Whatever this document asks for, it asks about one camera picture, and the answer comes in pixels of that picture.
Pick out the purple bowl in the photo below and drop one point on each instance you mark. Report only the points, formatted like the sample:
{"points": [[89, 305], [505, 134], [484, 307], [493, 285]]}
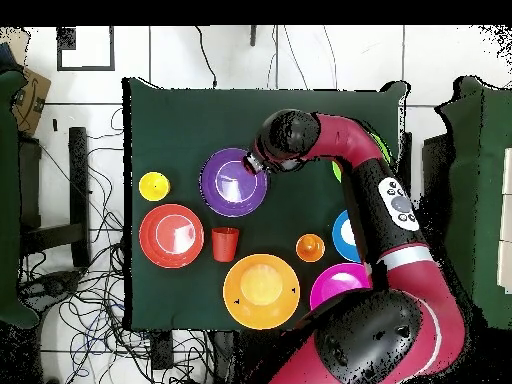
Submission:
{"points": [[232, 188]]}

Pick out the red-orange cup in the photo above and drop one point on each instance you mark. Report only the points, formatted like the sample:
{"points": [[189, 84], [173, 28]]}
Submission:
{"points": [[225, 246]]}

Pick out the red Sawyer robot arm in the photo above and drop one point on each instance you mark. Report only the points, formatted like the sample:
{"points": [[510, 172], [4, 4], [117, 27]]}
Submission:
{"points": [[352, 140]]}

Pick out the orange cup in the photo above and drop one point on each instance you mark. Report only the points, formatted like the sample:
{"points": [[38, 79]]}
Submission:
{"points": [[310, 248]]}

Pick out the large yellow-orange bowl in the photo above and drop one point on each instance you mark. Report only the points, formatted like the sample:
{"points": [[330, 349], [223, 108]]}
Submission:
{"points": [[260, 292]]}

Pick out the blue bowl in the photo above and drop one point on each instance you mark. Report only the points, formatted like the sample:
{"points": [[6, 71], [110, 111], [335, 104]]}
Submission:
{"points": [[342, 236]]}

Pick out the green bowl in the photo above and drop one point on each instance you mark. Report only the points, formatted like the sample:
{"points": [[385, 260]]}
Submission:
{"points": [[336, 171]]}

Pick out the shallow red-orange bowl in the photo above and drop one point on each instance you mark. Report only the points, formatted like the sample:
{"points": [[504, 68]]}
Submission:
{"points": [[154, 236]]}

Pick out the yellow cup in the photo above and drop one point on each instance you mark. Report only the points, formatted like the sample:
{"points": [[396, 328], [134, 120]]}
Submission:
{"points": [[154, 186]]}

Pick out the large pink bowl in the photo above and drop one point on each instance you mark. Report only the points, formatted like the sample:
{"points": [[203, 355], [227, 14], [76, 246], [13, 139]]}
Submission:
{"points": [[336, 282]]}

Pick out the dark green tablecloth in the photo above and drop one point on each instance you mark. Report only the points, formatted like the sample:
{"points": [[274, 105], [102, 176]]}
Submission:
{"points": [[192, 120]]}

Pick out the black power strip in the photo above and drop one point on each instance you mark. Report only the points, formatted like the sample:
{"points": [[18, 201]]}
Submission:
{"points": [[162, 352]]}

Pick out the black chair base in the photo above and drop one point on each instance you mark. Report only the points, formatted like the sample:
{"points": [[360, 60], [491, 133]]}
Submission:
{"points": [[56, 284]]}

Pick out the green cloth neighbouring table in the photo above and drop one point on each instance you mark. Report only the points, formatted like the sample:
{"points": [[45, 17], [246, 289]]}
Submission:
{"points": [[8, 200], [480, 180]]}

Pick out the cardboard box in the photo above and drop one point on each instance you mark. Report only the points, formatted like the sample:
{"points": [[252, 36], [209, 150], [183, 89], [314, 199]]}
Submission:
{"points": [[32, 96]]}

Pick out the black table frame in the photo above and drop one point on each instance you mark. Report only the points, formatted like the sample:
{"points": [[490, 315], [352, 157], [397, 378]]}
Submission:
{"points": [[78, 180]]}

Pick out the black square floor frame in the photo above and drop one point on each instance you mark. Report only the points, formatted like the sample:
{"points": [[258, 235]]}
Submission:
{"points": [[111, 48]]}

